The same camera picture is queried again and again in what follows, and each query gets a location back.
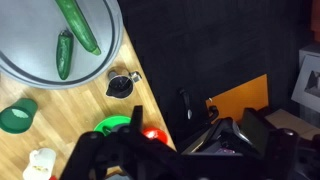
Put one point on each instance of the long green cucumber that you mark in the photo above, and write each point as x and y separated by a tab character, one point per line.
78	25

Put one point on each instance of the small red object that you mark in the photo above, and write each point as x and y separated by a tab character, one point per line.
52	178

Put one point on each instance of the red plastic bowl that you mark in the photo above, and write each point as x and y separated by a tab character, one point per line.
155	134

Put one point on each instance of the green plastic cup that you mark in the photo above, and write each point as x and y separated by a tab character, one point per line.
15	120

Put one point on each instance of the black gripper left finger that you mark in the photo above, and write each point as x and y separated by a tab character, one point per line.
136	118

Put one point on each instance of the white plastic cup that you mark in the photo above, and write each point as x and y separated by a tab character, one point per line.
40	163

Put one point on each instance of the short dark green zucchini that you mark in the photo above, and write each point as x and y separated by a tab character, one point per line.
64	56

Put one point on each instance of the orange board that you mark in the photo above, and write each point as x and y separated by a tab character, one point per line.
243	96

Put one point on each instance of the small metal pitcher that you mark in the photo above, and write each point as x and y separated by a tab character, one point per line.
120	87

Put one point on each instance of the green plastic bowl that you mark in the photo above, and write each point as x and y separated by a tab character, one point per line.
106	123

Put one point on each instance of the round grey tray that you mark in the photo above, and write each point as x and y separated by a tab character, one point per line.
26	33

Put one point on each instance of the grey white box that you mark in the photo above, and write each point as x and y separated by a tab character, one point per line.
308	83

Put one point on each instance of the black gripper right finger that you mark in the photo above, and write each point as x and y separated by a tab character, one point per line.
255	131

